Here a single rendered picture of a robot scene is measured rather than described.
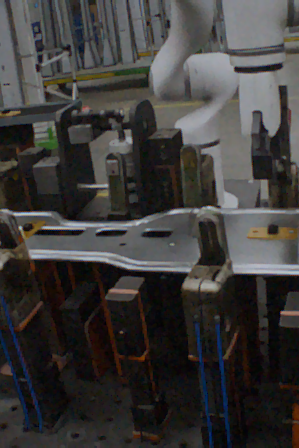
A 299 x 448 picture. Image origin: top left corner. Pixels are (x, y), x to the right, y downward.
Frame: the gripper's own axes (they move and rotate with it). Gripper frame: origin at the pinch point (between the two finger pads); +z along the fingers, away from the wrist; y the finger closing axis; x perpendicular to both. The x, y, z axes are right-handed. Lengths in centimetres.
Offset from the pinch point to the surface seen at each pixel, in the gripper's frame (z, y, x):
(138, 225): 12.2, -2.8, -24.8
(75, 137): -1.4, -15.5, -41.1
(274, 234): 11.9, 0.9, 0.4
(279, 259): 12.2, 8.8, 2.4
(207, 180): 8.8, -16.1, -15.0
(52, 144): 88, -323, -235
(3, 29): -14, -358, -285
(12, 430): 42, 24, -45
